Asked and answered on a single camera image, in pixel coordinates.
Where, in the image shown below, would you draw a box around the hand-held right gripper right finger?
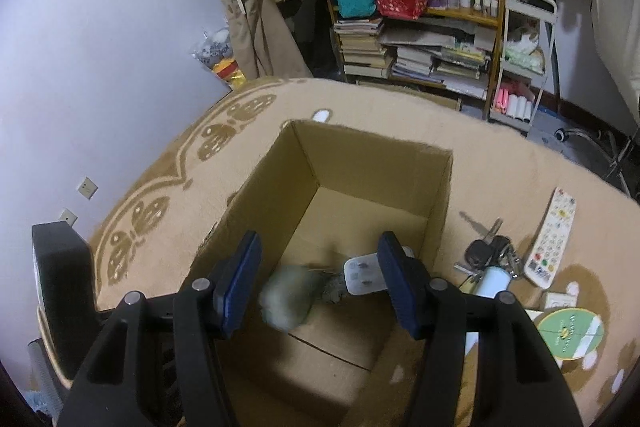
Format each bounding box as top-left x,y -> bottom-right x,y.
376,231 -> 583,427

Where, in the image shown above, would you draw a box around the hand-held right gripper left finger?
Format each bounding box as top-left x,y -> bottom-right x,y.
57,229 -> 263,427

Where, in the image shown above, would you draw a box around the white power adapter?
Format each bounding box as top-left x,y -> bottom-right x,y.
342,247 -> 416,296

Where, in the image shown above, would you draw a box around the grey fluffy pom-pom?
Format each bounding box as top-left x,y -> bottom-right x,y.
257,264 -> 321,334

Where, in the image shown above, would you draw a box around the white tube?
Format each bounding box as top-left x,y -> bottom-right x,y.
465,266 -> 512,354

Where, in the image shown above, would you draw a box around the brown cardboard box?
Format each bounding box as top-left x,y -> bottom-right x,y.
182,119 -> 455,427

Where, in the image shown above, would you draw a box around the green round tin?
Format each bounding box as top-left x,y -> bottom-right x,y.
536,306 -> 607,361

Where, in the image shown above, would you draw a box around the bunch of keys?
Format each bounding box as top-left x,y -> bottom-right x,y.
454,211 -> 523,293

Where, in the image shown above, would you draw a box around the white remote control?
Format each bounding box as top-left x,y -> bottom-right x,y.
522,187 -> 577,290

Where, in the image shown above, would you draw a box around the pink bottles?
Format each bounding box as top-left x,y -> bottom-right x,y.
492,79 -> 521,114

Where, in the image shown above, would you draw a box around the white rolls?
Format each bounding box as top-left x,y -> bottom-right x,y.
510,94 -> 534,121

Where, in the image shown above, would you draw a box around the clear bag of toys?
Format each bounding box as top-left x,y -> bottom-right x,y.
190,27 -> 247,90

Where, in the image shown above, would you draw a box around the messy pile of books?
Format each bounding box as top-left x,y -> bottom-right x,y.
377,19 -> 494,101

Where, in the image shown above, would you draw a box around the neat stack of books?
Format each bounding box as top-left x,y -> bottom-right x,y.
332,17 -> 396,80

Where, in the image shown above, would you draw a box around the metal chair base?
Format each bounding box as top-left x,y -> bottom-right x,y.
555,126 -> 637,198

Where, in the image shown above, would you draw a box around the beige trousers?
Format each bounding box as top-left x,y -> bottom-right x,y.
217,0 -> 313,80

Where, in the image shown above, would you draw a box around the pale green packs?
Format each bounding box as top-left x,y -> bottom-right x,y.
502,47 -> 546,76

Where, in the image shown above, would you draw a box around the calico plush toy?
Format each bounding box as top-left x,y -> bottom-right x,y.
505,24 -> 541,48

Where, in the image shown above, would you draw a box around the white hanging sheet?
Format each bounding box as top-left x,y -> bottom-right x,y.
582,0 -> 640,108

